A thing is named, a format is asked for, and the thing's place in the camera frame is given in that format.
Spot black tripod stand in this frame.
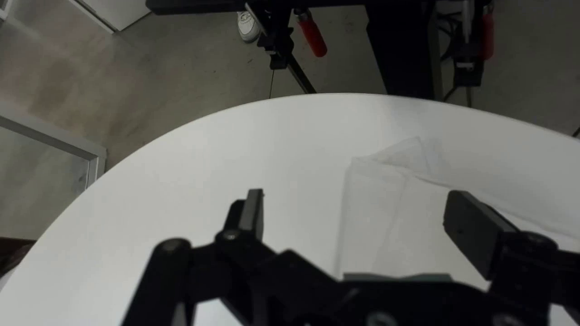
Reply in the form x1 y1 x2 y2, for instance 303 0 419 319
145 0 441 102

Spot orange-handled black clamp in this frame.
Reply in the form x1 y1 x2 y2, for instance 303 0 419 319
450 0 499 89
247 0 330 97

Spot white towel with blue stripes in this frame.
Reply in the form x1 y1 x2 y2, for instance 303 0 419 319
334 135 580 287

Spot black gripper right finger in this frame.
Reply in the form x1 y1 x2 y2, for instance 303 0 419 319
442 189 580 326

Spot white framed panel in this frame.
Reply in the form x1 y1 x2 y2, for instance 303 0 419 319
0 102 109 243

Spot small white plastic object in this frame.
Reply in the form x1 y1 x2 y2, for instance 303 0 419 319
236 10 263 44

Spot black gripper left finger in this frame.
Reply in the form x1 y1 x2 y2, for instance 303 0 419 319
123 187 343 326

